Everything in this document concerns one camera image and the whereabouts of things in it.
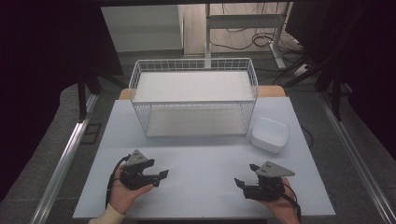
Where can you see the person's right hand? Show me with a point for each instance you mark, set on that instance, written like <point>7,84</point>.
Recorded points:
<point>285,208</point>

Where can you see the black curtain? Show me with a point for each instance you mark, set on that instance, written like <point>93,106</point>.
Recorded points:
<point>37,77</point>
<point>367,62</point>

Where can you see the black square floor frame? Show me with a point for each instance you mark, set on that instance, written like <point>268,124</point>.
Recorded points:
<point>91,133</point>

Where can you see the white metal desk frame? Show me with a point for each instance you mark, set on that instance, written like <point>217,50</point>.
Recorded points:
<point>246,21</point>

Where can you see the black metal stand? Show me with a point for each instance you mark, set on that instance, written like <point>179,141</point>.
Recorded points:
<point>82,99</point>
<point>335,93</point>

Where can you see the white square bowl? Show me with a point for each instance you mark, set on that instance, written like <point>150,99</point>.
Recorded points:
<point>270,134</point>

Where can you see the person's left hand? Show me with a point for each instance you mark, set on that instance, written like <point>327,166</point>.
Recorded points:
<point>123,196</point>

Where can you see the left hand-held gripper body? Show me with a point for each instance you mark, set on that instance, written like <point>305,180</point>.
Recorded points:
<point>134,174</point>

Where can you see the aluminium rail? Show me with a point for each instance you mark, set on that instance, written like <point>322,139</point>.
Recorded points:
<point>63,168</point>
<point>358,158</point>

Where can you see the wooden table board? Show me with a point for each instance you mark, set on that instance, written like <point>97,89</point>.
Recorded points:
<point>271,91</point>

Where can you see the white power strip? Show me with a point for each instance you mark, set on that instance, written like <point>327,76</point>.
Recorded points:
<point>302,70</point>

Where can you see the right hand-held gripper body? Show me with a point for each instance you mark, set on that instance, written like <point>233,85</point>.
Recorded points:
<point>270,180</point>

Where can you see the white cabinet panel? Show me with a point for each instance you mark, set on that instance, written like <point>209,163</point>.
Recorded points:
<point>141,28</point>

